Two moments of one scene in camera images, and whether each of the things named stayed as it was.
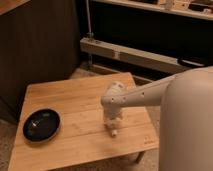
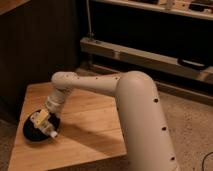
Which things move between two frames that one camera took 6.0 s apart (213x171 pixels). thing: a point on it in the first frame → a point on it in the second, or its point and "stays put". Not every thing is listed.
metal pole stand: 89,34 stays put
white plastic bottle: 112,125 → 42,120
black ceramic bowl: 41,125 stays put
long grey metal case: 135,55 stays put
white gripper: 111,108 → 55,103
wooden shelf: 202,9 stays put
